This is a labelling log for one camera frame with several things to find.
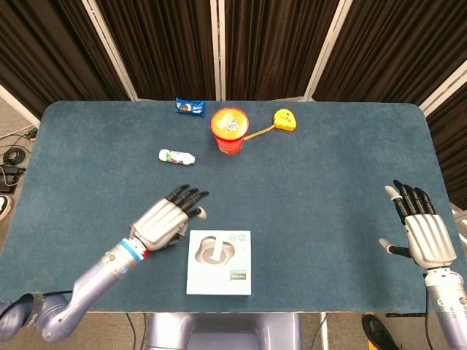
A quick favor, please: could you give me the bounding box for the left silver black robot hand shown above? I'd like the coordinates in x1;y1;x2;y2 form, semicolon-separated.
130;184;211;252

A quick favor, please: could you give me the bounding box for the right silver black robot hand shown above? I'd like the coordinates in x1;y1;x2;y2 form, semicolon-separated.
379;179;458;271

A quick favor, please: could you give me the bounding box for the white Philips speaker box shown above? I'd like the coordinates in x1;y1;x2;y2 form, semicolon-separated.
185;229;252;296

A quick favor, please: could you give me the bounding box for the small white milk bottle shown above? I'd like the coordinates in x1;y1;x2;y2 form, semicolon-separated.
158;148;196;166

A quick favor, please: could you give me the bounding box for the black curtain screen panel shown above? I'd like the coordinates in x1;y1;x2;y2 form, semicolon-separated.
304;0;467;109
0;0;138;127
218;0;351;102
82;0;223;102
419;61;467;211

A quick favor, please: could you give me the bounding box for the black shoe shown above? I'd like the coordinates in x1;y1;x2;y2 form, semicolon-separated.
360;315;401;350

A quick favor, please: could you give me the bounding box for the blue cookie packet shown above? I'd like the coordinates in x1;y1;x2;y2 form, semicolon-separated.
174;96;207;117

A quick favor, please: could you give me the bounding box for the blue felt table mat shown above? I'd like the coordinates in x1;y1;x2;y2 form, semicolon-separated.
0;101;461;314

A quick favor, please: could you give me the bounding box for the red cup with orange lid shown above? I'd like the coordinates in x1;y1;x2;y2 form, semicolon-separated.
209;106;251;156

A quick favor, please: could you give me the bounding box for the grey-purple robot torso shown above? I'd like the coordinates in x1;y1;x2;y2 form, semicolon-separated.
144;312;304;350

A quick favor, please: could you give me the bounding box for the black power adapter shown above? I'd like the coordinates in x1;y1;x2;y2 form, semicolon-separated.
0;163;26;193

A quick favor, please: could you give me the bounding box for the yellow tape measure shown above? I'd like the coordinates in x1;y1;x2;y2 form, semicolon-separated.
243;109;298;141

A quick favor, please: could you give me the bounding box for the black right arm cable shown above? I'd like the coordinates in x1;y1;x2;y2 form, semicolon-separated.
422;276;435;350

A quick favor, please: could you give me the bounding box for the light floor cable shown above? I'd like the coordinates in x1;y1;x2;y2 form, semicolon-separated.
313;312;329;350

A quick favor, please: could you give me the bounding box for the thin cable with yellow plug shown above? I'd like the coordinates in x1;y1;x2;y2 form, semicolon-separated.
0;125;39;143

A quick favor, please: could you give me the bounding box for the black coiled floor cable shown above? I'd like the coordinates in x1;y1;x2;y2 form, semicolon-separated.
3;147;28;165

